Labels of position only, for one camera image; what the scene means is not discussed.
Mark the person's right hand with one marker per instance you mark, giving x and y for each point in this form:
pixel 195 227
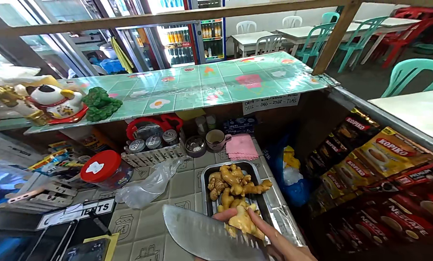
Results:
pixel 288 247

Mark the person's left hand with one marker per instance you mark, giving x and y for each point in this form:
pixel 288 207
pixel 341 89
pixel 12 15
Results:
pixel 223 215

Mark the person's left fingers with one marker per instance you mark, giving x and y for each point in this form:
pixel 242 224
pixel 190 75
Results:
pixel 226 214

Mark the person's right fingers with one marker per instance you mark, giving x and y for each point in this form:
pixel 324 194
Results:
pixel 265 225

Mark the peeled ginger piece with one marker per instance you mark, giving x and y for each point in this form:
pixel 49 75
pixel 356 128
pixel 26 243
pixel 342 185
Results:
pixel 242 220

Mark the large steel knife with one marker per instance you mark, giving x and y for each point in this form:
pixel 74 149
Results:
pixel 198 234

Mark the rectangular metal tray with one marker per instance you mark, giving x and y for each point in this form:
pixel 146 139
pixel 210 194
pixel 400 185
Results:
pixel 205 192

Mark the pile of ginger roots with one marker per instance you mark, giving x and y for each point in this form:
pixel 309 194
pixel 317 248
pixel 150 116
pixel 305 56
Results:
pixel 234 181

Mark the blue plastic bag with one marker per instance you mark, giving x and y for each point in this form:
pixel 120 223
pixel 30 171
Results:
pixel 298 192

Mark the beige patterned table cover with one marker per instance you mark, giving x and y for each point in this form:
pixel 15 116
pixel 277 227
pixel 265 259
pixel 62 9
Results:
pixel 180 195

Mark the pink cloth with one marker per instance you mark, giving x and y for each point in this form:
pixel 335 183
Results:
pixel 242 147

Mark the white mug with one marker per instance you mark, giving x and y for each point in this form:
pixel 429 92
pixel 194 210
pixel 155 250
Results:
pixel 214 140

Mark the dark round tin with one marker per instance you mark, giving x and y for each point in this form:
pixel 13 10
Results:
pixel 195 146

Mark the clear plastic bag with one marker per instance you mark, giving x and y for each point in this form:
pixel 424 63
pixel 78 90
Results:
pixel 147 186

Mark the dark blue printed box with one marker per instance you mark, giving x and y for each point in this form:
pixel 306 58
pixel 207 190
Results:
pixel 238 126

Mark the white woven basket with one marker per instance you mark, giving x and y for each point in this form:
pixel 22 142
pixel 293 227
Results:
pixel 155 157

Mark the small clear bottle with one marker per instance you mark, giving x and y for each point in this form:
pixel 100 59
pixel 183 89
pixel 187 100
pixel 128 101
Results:
pixel 201 124
pixel 211 121

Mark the jar with grey labelled lid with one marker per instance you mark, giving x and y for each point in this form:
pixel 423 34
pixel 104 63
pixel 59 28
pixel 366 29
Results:
pixel 170 136
pixel 136 145
pixel 153 141

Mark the yellow paper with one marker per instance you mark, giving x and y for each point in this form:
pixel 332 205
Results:
pixel 190 114

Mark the rows of hanging coffee packets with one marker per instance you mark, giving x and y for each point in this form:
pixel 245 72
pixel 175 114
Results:
pixel 368 174

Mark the yellow paper pad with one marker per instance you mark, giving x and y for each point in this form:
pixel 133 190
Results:
pixel 113 244

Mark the white paper with handwriting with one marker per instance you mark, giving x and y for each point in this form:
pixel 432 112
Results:
pixel 271 103

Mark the black marker pen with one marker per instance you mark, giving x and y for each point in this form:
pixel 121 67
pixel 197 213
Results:
pixel 99 222

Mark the plastic jar with red lid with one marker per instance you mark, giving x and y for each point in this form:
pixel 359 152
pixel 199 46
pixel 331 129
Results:
pixel 102 169

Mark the counter shelf with green cover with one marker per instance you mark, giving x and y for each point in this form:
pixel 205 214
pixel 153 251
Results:
pixel 187 87

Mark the black white lettered board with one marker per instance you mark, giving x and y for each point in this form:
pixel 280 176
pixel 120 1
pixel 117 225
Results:
pixel 82 217

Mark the black smartphone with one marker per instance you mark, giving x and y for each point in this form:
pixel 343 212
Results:
pixel 84 251

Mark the orange and dark container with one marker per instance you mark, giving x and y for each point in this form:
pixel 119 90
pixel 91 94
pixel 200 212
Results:
pixel 91 139

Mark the green plant-shaped figurine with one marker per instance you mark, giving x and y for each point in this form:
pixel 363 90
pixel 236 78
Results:
pixel 100 104

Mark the white plastic chair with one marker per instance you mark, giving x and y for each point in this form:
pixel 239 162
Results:
pixel 292 21
pixel 269 43
pixel 246 26

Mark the blue-framed drinks fridge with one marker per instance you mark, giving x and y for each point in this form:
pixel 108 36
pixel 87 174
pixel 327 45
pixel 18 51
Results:
pixel 212 38

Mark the white dining table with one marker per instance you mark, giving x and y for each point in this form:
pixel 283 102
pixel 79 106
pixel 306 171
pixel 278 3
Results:
pixel 416 114
pixel 251 39
pixel 303 33

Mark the white slatted plastic basket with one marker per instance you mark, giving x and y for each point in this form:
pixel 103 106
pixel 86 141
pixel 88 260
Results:
pixel 46 194

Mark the drinks fridge with white light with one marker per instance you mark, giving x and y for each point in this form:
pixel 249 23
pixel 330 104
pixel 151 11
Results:
pixel 176 40

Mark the pile of snack packets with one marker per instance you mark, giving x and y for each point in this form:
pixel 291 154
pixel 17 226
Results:
pixel 49 162

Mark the yellow cloth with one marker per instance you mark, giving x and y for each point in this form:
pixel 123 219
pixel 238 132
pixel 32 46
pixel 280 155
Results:
pixel 121 56

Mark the green plastic chair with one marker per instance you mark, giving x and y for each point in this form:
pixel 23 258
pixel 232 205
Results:
pixel 361 38
pixel 317 39
pixel 401 74
pixel 330 17

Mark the white lucky cat figurine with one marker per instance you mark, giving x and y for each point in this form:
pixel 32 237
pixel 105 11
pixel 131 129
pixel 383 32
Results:
pixel 55 101

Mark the stack of red plastic chairs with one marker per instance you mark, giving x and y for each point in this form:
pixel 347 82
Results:
pixel 406 36

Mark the gold figurine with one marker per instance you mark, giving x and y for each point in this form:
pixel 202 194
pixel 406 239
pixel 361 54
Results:
pixel 10 98

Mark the glass-doored cabinet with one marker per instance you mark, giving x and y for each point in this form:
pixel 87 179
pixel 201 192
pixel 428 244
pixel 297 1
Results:
pixel 60 21

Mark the red heart-shaped plastic frame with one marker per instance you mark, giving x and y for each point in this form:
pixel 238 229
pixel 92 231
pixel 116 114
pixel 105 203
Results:
pixel 131 128

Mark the wooden post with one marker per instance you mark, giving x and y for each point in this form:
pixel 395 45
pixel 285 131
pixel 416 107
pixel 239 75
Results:
pixel 334 40

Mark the wooden rail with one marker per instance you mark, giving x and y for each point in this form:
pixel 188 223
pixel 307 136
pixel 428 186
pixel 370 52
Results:
pixel 136 21

